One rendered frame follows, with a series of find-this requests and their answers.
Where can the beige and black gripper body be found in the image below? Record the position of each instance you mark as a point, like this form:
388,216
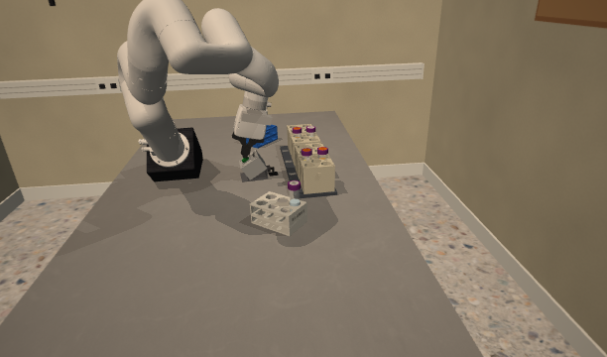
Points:
247,129

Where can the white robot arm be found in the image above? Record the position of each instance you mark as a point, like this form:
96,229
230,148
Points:
171,23

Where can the beige tube rack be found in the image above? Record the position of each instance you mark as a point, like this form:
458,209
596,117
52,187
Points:
274,219

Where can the blue tube rack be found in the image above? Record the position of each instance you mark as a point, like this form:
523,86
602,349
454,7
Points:
270,136

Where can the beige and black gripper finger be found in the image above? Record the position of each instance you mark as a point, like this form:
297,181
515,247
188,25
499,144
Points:
250,144
243,142

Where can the beige bucket adapter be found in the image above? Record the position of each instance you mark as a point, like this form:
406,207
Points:
317,175
290,127
298,153
304,139

